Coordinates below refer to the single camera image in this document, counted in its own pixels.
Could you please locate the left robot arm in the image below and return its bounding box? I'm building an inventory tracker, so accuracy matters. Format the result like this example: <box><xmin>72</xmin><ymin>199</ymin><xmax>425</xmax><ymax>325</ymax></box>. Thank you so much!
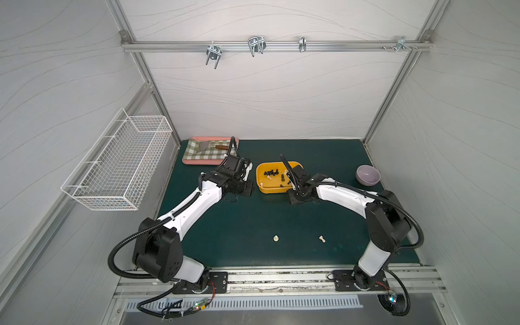
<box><xmin>132</xmin><ymin>154</ymin><xmax>253</xmax><ymax>284</ymax></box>

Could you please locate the metal hook clamp left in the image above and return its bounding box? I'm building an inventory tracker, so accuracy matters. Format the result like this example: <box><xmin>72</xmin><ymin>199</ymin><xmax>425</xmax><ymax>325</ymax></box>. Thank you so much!
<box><xmin>205</xmin><ymin>45</ymin><xmax>222</xmax><ymax>69</ymax></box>

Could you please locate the yellow plastic storage box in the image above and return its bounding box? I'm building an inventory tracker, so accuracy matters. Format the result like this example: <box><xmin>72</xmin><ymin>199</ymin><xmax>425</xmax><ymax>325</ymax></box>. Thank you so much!
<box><xmin>255</xmin><ymin>162</ymin><xmax>294</xmax><ymax>194</ymax></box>

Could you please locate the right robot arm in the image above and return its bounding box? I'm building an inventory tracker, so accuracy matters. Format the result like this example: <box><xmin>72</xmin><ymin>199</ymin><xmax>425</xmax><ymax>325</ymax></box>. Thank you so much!
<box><xmin>287</xmin><ymin>167</ymin><xmax>413</xmax><ymax>278</ymax></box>

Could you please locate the wooden handled spatula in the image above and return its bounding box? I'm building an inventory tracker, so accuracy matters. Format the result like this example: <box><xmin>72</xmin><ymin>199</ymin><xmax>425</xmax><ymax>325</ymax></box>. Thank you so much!
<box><xmin>197</xmin><ymin>141</ymin><xmax>230</xmax><ymax>152</ymax></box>

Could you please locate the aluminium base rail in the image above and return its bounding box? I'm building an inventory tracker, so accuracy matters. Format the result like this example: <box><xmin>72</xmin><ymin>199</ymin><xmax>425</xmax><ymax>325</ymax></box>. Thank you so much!
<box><xmin>113</xmin><ymin>265</ymin><xmax>448</xmax><ymax>299</ymax></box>

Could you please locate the pink tray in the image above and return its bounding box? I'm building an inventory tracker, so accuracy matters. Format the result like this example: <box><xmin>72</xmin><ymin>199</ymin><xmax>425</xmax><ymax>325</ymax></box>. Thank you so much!
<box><xmin>182</xmin><ymin>136</ymin><xmax>231</xmax><ymax>165</ymax></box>

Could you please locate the purple bowl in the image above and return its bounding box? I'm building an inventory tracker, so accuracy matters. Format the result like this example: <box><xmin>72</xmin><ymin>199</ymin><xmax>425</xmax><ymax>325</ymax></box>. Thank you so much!
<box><xmin>356</xmin><ymin>165</ymin><xmax>381</xmax><ymax>186</ymax></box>

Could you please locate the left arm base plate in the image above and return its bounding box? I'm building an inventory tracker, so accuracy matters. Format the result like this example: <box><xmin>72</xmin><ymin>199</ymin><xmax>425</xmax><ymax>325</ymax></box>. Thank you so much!
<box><xmin>173</xmin><ymin>271</ymin><xmax>229</xmax><ymax>295</ymax></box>

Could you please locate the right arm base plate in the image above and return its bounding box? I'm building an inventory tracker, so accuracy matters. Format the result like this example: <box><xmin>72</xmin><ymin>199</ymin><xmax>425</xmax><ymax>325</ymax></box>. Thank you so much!
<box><xmin>326</xmin><ymin>269</ymin><xmax>389</xmax><ymax>292</ymax></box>

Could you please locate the aluminium crossbar rail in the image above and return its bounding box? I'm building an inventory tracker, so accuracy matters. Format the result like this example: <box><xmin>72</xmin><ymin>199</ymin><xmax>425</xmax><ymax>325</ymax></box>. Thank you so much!
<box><xmin>122</xmin><ymin>39</ymin><xmax>433</xmax><ymax>53</ymax></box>

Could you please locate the metal hook clamp right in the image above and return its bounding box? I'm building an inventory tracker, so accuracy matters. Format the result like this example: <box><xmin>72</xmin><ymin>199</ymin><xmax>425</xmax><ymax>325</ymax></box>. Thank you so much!
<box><xmin>382</xmin><ymin>37</ymin><xmax>418</xmax><ymax>53</ymax></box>

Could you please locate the left black cable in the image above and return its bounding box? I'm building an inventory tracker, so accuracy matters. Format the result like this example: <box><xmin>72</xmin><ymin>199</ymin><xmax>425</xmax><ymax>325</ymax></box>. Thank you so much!
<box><xmin>107</xmin><ymin>135</ymin><xmax>241</xmax><ymax>320</ymax></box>

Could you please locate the metal hook small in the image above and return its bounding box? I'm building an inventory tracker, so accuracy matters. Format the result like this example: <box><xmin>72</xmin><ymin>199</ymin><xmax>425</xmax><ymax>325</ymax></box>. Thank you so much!
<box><xmin>299</xmin><ymin>36</ymin><xmax>307</xmax><ymax>53</ymax></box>

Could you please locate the white wire basket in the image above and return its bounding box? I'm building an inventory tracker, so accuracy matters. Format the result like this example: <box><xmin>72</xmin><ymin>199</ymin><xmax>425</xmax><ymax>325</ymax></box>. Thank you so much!
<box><xmin>61</xmin><ymin>108</ymin><xmax>172</xmax><ymax>211</ymax></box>

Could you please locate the right black cable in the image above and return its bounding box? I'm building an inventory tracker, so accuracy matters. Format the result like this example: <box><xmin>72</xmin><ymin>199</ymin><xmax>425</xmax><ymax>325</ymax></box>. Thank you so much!
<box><xmin>279</xmin><ymin>153</ymin><xmax>425</xmax><ymax>317</ymax></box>

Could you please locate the metal hook clamp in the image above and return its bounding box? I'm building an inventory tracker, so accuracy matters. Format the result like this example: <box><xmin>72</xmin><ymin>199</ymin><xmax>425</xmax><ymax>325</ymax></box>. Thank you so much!
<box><xmin>205</xmin><ymin>45</ymin><xmax>222</xmax><ymax>69</ymax></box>
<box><xmin>382</xmin><ymin>37</ymin><xmax>418</xmax><ymax>53</ymax></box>
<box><xmin>247</xmin><ymin>36</ymin><xmax>266</xmax><ymax>57</ymax></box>

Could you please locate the metal hook clamp middle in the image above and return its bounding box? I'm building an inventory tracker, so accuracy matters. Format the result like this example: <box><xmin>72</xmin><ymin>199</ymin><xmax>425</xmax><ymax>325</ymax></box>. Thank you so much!
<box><xmin>247</xmin><ymin>36</ymin><xmax>266</xmax><ymax>57</ymax></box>

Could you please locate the black cable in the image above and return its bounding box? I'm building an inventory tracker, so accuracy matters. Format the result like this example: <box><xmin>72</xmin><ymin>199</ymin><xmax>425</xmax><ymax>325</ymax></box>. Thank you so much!
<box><xmin>107</xmin><ymin>135</ymin><xmax>241</xmax><ymax>320</ymax></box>
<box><xmin>279</xmin><ymin>153</ymin><xmax>425</xmax><ymax>317</ymax></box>

